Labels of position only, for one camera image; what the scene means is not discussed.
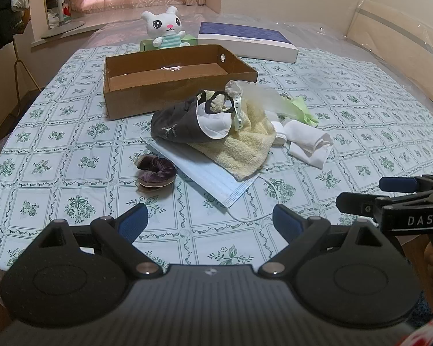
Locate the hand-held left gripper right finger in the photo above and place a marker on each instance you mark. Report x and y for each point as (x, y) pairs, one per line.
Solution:
(285, 220)

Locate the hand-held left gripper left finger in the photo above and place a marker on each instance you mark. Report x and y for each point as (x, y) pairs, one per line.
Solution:
(133, 221)

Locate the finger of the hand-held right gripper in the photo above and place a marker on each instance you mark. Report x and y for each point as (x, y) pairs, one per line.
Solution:
(357, 205)
(397, 183)

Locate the brown scrunchie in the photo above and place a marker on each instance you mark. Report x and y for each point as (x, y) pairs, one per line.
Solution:
(158, 167)

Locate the white sock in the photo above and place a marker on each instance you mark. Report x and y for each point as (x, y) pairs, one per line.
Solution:
(306, 140)

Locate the yellow towel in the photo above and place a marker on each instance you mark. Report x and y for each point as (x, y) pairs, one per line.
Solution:
(234, 151)

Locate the blue face mask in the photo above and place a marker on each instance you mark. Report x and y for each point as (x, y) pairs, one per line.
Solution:
(209, 178)

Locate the dark grey cloth pouch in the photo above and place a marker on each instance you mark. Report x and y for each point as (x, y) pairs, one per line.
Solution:
(176, 122)

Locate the green cloth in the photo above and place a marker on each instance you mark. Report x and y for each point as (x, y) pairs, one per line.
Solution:
(303, 111)

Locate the brown cardboard box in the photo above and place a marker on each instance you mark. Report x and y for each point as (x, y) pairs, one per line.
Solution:
(130, 104)

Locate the clear plastic bag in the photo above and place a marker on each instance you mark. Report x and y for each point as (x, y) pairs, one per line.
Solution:
(263, 97)

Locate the green floral tablecloth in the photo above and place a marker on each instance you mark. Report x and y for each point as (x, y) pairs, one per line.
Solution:
(75, 144)

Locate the person's red patterned clothing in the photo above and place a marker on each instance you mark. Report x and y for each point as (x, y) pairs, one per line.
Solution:
(425, 333)

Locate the wooden headboard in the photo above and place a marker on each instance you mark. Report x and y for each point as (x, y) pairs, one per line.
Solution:
(400, 39)

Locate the green tissue box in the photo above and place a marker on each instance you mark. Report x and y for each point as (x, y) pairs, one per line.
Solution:
(146, 45)

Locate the blue and white flat box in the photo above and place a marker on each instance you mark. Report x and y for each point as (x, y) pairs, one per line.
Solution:
(238, 34)

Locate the white plush rabbit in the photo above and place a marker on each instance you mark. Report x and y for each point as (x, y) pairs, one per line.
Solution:
(162, 25)

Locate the standing fan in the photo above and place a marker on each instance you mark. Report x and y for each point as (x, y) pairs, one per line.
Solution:
(63, 29)

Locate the gold coat rack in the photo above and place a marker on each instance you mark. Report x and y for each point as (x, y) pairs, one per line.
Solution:
(16, 48)

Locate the red and white toy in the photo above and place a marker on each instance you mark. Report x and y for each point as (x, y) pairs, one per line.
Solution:
(67, 9)

